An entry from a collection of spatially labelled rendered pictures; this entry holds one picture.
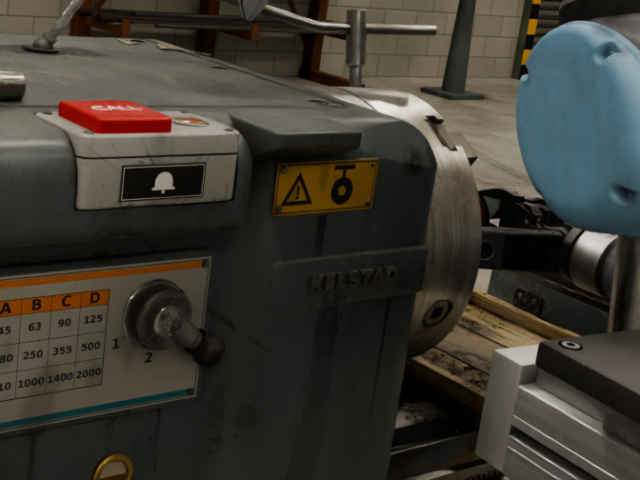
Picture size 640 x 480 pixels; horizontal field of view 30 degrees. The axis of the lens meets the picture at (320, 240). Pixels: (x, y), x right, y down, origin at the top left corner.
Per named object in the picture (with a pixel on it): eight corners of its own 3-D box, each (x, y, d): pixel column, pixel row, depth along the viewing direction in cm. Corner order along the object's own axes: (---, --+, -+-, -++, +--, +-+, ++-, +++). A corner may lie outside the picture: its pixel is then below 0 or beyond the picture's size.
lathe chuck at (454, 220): (419, 397, 123) (427, 88, 118) (238, 344, 147) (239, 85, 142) (479, 384, 128) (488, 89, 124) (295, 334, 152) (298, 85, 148)
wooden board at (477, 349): (509, 445, 136) (515, 412, 135) (311, 334, 162) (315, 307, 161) (662, 403, 155) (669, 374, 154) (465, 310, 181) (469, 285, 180)
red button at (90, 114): (96, 147, 82) (99, 117, 81) (55, 127, 86) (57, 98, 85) (170, 145, 85) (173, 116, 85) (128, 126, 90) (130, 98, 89)
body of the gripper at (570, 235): (532, 251, 150) (609, 282, 141) (485, 256, 144) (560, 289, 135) (544, 192, 148) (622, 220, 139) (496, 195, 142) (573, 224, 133)
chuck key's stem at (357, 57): (359, 113, 135) (361, 10, 134) (368, 113, 133) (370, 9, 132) (342, 113, 134) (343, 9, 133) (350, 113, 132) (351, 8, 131)
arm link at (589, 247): (589, 301, 132) (603, 230, 130) (557, 288, 135) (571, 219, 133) (630, 295, 137) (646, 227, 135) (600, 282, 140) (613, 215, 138)
